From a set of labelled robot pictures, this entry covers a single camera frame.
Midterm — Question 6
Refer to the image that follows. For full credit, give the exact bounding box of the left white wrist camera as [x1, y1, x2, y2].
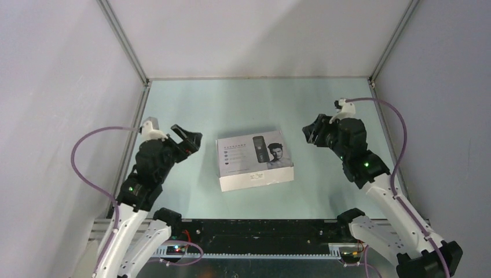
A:
[139, 117, 168, 141]

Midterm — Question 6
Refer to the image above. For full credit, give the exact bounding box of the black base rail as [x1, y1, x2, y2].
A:
[171, 219, 361, 256]

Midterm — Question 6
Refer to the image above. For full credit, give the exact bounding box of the white storage box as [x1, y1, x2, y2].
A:
[217, 130, 294, 192]

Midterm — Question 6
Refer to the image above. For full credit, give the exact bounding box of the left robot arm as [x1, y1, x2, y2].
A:
[92, 121, 203, 277]

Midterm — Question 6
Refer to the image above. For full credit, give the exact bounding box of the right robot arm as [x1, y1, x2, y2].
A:
[302, 114, 463, 277]

